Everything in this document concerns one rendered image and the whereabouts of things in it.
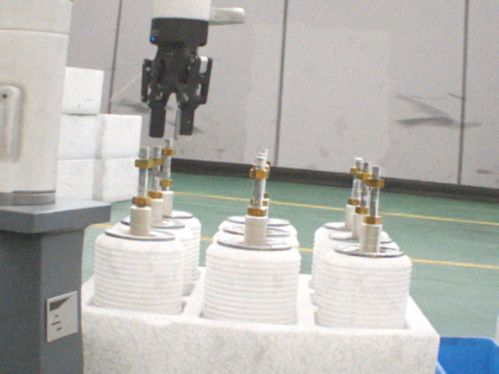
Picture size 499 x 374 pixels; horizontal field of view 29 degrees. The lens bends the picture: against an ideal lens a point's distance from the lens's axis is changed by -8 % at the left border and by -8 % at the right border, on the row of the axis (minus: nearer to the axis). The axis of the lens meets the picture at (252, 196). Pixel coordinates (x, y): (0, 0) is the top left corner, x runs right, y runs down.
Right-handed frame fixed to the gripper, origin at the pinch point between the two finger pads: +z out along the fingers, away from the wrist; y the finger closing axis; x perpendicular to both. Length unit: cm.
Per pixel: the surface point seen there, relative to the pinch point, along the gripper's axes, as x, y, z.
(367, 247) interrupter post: 4.2, 33.6, 10.1
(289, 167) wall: 325, -406, 28
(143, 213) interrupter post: -14.3, 20.1, 8.3
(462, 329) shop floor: 81, -20, 36
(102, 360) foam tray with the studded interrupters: -20.6, 23.7, 22.9
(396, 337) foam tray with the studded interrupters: 2.9, 40.9, 18.1
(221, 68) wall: 297, -446, -32
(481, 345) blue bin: 32.7, 27.4, 25.0
